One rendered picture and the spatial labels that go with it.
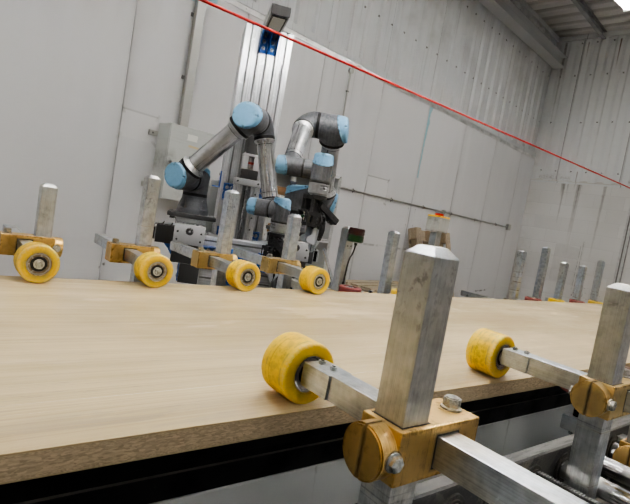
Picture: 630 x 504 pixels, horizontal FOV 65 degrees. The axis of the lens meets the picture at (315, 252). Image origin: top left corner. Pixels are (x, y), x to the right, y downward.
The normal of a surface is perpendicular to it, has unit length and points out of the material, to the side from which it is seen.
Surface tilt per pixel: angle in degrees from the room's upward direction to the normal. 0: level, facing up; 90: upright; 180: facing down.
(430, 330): 90
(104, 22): 90
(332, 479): 90
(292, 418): 90
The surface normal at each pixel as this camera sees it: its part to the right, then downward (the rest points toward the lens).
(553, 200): -0.70, -0.07
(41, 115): 0.69, 0.18
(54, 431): 0.17, -0.98
